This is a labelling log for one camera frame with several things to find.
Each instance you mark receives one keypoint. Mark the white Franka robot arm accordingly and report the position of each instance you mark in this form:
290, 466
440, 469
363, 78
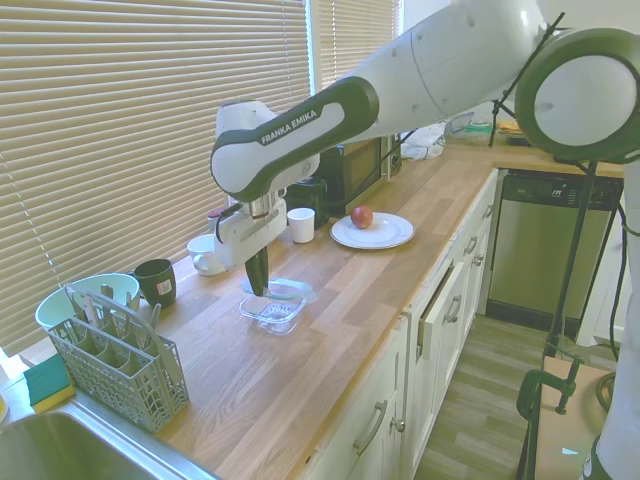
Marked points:
450, 60

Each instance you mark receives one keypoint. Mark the mint green bowl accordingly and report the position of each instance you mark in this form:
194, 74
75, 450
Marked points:
120, 287

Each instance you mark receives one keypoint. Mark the white kitchen cabinet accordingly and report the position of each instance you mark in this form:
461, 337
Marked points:
435, 350

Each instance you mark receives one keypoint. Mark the green metal clamp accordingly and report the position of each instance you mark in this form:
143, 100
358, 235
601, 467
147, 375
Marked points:
530, 395

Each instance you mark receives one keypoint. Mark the white plate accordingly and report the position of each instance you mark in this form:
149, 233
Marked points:
385, 232

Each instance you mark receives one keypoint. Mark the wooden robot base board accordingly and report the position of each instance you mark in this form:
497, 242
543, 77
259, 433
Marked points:
570, 440

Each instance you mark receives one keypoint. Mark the grey plastic cutlery basket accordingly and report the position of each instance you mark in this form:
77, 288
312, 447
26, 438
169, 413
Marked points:
125, 385

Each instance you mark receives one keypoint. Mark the clear glass food container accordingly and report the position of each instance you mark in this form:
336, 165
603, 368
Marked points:
275, 320

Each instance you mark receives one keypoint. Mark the white mug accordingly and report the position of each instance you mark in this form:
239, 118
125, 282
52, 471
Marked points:
301, 227
202, 255

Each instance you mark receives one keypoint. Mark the round metal cabinet knob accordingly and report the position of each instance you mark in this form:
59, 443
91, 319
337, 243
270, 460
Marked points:
398, 424
477, 259

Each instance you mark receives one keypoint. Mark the red apple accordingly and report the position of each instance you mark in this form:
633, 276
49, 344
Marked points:
361, 217

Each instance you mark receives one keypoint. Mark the green and yellow sponge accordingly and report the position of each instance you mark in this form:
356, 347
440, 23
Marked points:
47, 382

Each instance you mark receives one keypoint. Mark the wide beige window blind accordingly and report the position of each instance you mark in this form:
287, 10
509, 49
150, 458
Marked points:
125, 125

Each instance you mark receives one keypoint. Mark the clear tub with teal lid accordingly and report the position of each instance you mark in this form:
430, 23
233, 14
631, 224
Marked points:
462, 122

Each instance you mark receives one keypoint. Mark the metal cutlery piece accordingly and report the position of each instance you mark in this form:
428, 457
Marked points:
155, 317
82, 307
106, 296

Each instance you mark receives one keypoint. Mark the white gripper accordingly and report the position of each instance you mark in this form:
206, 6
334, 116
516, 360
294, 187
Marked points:
245, 237

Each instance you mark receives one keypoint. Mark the clear lid with teal rim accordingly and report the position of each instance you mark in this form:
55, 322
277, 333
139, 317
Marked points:
290, 287

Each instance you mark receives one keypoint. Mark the black microwave oven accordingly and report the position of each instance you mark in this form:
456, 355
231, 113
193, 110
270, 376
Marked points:
355, 170

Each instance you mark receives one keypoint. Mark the narrow beige window blind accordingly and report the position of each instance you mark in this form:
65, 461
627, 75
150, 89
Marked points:
360, 45

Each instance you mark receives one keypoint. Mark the stainless steel dishwasher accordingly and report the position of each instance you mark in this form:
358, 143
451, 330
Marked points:
530, 250

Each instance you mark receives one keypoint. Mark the stainless steel sink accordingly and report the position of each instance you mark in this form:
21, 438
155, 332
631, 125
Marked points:
75, 450

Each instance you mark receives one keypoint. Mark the black cup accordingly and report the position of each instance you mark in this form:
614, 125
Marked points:
157, 285

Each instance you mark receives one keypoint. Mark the white plastic bag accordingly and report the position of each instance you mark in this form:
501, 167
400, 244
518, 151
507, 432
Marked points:
425, 140

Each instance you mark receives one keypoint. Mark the small black countertop appliance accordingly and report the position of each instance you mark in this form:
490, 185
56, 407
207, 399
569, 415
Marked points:
312, 197

